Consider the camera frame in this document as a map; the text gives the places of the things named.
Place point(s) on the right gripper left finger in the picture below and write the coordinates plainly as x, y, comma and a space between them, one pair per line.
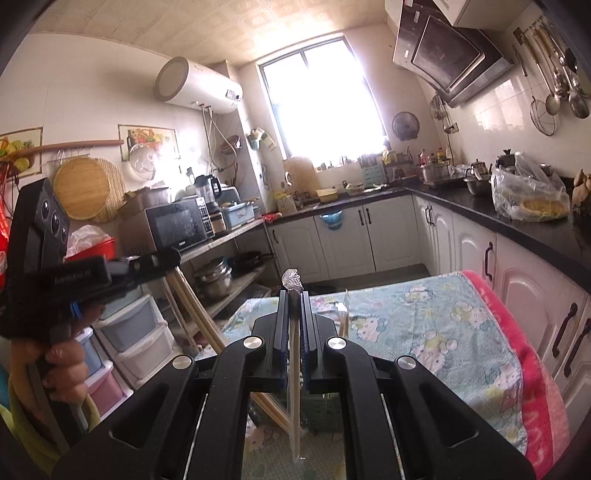
188, 421

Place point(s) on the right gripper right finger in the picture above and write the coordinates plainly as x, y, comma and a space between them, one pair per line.
399, 420

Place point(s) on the chopsticks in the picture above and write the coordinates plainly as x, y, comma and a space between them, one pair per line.
292, 282
342, 309
212, 334

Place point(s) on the yellow sleeve forearm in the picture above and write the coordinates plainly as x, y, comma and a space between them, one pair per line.
28, 429

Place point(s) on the left hand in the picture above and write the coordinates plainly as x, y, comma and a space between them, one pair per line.
65, 378

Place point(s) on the red plastic basin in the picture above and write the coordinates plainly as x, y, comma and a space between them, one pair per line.
105, 249

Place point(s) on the dark green utensil basket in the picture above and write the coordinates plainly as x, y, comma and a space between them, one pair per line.
321, 413

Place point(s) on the plastic drawer tower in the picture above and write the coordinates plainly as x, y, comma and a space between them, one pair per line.
125, 348

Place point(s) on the patterned teal table cloth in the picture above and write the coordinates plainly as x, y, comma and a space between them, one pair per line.
443, 323

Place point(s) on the round bamboo tray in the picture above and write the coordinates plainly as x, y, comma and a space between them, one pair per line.
89, 189

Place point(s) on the wrapped chopsticks standing in basket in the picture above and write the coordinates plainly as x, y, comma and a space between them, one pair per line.
342, 309

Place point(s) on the black microwave oven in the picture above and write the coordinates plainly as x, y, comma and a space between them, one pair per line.
182, 225

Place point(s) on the pink blanket under cloth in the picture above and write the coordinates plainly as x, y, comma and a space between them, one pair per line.
543, 410

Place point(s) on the stacked steel pots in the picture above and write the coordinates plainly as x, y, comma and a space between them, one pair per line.
213, 280

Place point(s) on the blender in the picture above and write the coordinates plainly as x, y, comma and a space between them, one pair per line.
209, 188

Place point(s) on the white lower cabinets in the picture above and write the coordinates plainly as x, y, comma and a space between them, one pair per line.
552, 309

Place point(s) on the white water heater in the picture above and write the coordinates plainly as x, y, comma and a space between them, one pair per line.
181, 82

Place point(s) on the steel kettle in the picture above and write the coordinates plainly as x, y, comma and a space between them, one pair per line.
478, 179

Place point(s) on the clear plastic bag of food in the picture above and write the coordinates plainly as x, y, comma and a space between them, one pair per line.
529, 194

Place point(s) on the window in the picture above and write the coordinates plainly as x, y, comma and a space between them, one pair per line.
322, 104

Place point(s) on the hanging skimmer ladle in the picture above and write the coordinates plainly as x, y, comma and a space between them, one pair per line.
542, 120

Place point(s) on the range hood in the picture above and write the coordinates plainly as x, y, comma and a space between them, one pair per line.
457, 62

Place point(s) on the wall fan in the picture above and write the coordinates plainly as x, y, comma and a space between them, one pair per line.
406, 126

